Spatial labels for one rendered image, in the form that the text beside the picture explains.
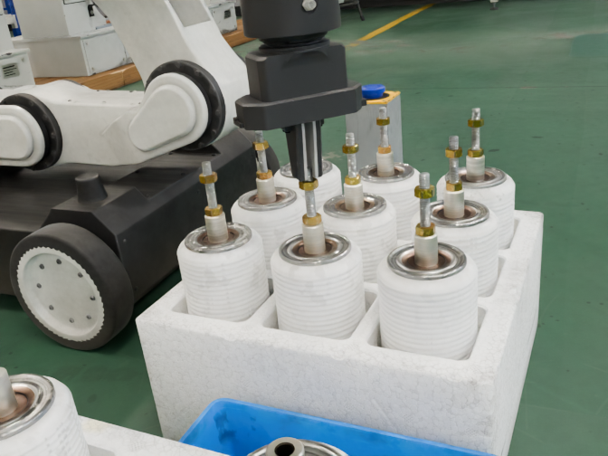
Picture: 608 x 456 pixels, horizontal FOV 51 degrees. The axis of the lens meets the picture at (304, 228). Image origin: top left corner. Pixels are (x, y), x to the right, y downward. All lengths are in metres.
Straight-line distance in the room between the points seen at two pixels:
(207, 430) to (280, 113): 0.33
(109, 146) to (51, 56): 2.28
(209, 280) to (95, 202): 0.39
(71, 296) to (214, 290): 0.38
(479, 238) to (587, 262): 0.51
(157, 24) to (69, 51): 2.30
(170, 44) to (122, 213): 0.27
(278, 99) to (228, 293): 0.23
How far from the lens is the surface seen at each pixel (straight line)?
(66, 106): 1.21
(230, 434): 0.71
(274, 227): 0.78
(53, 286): 1.05
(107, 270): 0.96
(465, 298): 0.61
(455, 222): 0.70
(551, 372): 0.92
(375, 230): 0.73
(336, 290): 0.64
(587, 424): 0.85
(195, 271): 0.70
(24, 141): 1.24
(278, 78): 0.58
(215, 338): 0.69
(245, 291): 0.70
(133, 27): 1.08
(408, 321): 0.61
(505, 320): 0.67
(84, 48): 3.30
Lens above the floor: 0.54
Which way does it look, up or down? 24 degrees down
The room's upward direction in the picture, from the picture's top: 6 degrees counter-clockwise
